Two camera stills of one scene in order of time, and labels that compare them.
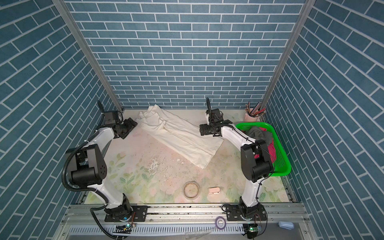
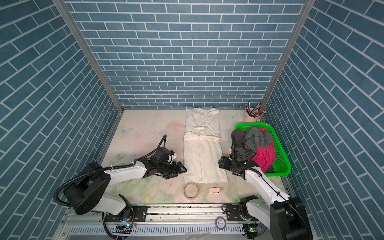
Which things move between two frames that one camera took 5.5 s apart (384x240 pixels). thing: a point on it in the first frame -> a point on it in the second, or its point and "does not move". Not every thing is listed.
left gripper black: x=130 y=125 -> x=174 y=172
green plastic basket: x=282 y=166 does not move
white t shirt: x=182 y=137 -> x=202 y=147
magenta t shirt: x=271 y=149 does not move
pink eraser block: x=214 y=190 does not move
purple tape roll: x=216 y=221 does not move
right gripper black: x=204 y=131 -> x=224 y=162
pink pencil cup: x=248 y=118 does not move
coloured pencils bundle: x=256 y=111 does not move
